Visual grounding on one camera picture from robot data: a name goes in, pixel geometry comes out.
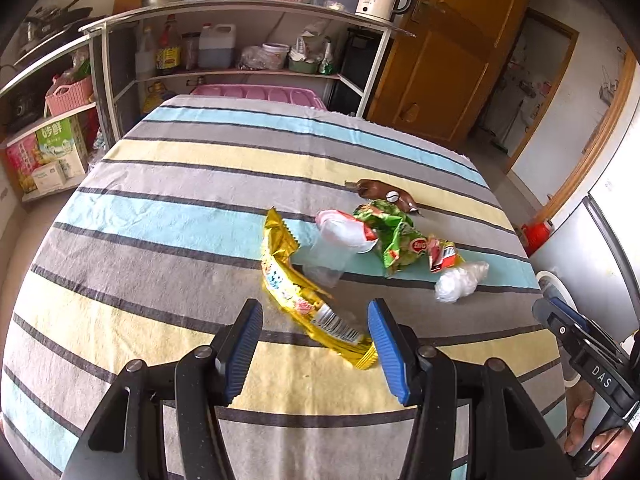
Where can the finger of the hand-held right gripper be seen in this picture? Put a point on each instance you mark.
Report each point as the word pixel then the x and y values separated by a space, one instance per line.
pixel 550 320
pixel 572 316

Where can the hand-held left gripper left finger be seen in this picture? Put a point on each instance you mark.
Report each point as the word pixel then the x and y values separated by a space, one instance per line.
pixel 243 355

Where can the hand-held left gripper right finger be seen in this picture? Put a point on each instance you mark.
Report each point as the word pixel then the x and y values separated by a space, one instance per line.
pixel 390 355

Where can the gold snack wrapper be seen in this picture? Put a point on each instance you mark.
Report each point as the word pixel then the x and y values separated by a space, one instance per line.
pixel 280 280

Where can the white plastic bag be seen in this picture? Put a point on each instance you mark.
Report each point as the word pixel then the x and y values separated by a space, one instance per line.
pixel 455 285

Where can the red white snack packet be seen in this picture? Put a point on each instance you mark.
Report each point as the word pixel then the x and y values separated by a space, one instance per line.
pixel 442 257

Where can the clear plastic cup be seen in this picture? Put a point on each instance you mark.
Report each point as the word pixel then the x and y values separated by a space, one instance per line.
pixel 325 260

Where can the green snack bag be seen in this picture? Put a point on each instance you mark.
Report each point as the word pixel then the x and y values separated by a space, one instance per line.
pixel 395 240

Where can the white pink plastic wrapper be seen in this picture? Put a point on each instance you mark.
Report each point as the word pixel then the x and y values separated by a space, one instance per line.
pixel 345 230

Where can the brown wrapper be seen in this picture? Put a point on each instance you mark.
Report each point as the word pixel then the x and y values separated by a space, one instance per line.
pixel 375 189

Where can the person's right hand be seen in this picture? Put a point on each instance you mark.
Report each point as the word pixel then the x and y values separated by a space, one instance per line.
pixel 582 412

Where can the silver refrigerator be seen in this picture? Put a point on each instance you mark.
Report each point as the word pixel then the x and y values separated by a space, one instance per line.
pixel 590 260

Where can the red bag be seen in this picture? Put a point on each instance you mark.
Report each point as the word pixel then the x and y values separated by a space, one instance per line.
pixel 536 237

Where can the striped tablecloth table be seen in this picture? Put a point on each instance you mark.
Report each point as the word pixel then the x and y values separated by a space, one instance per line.
pixel 150 210

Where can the pink plastic tray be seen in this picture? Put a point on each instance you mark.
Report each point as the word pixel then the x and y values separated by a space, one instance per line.
pixel 250 94

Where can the small white box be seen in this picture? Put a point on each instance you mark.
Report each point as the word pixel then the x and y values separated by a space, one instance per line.
pixel 50 177

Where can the yellow oil bottle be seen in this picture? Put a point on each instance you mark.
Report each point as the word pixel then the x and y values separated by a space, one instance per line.
pixel 154 97

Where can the wooden door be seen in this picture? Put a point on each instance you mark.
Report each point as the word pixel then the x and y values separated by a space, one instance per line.
pixel 450 60

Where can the green white milk carton box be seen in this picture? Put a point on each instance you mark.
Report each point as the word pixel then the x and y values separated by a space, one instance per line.
pixel 57 145

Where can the pink printed box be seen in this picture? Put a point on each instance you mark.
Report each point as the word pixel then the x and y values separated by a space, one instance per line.
pixel 20 165

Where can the green bowl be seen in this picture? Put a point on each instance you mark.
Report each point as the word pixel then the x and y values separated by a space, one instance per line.
pixel 302 66

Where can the crumpled clear plastic bag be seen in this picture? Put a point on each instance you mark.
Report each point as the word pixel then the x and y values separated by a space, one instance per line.
pixel 252 59

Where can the green seasoning pack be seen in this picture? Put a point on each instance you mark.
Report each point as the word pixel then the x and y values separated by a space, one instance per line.
pixel 327 65

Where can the white jug of dark liquid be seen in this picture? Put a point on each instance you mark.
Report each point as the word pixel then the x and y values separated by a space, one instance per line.
pixel 216 52

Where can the white plastic tub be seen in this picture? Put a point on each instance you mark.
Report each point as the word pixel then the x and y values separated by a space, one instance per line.
pixel 276 52

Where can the dark jar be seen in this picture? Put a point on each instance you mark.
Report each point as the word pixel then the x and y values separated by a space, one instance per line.
pixel 190 52

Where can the soy sauce bottle yellow label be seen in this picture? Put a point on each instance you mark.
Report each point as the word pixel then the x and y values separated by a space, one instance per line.
pixel 168 55

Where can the pink slotted basket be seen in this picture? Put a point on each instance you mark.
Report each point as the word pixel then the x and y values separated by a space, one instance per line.
pixel 67 100

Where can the clear glass bottle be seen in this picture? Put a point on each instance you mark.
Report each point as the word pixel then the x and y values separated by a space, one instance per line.
pixel 145 60

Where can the opened snack bags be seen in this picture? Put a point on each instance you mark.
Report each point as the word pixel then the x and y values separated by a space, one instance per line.
pixel 307 42

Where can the white metal shelf rack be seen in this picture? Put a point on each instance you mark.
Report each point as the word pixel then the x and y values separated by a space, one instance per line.
pixel 225 7

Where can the grey corner shelf rack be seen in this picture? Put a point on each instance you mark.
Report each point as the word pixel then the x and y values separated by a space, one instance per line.
pixel 30 76

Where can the black wok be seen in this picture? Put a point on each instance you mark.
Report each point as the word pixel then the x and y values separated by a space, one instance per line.
pixel 50 30

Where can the wooden door frame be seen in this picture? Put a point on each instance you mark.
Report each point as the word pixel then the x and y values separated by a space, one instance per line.
pixel 555 22

